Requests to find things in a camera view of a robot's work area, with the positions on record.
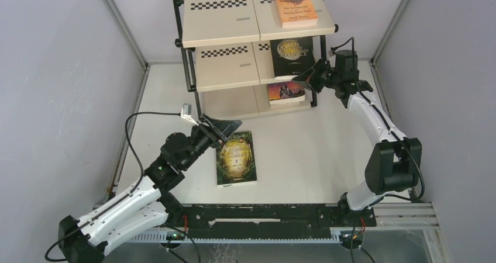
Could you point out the green garden cover book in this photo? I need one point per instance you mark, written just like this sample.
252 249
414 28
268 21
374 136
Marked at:
235 160

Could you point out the cream three-tier shelf rack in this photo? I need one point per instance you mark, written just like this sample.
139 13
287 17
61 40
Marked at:
225 50

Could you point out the black mounting base rail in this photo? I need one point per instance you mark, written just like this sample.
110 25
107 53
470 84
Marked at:
261 222

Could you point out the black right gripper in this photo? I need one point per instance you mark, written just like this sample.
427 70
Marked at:
310 76

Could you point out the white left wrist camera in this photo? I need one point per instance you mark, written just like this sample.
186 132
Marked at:
186 114

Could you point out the dark black-green book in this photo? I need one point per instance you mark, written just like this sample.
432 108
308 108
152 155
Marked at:
291 57

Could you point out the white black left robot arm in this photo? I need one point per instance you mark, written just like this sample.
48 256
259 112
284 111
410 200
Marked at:
148 202

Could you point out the orange paperback book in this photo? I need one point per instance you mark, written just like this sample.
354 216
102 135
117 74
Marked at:
296 13

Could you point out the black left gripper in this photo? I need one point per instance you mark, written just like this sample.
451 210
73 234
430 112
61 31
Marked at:
222 129

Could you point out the Jane Eyre blue book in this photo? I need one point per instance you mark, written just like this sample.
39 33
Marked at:
285 93

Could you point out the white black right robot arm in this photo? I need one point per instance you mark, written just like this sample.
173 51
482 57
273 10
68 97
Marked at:
394 164

